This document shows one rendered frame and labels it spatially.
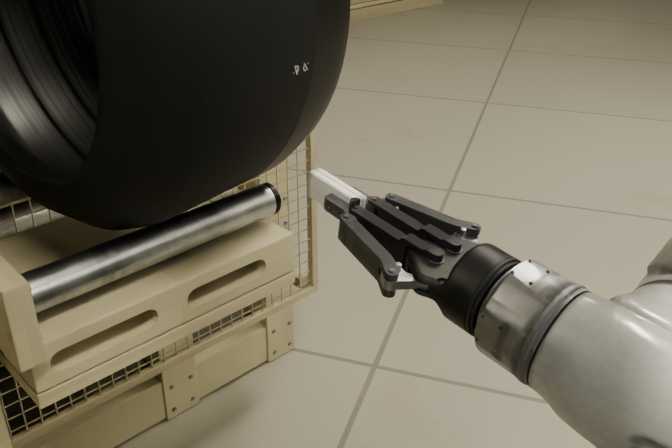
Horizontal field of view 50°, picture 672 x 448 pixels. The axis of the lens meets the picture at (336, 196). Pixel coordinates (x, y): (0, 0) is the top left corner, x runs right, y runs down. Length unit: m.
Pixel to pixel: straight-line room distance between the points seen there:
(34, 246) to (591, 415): 0.82
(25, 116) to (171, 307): 0.39
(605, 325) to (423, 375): 1.54
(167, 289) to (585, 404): 0.50
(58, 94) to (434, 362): 1.35
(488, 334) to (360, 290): 1.83
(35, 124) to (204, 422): 1.06
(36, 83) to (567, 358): 0.86
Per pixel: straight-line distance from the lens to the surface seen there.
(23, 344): 0.79
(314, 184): 0.73
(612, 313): 0.57
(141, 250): 0.86
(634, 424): 0.55
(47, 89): 1.16
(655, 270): 0.66
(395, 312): 2.31
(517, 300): 0.58
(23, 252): 1.12
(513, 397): 2.06
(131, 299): 0.86
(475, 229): 0.69
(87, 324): 0.83
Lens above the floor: 1.33
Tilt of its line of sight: 26 degrees down
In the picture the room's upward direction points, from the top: straight up
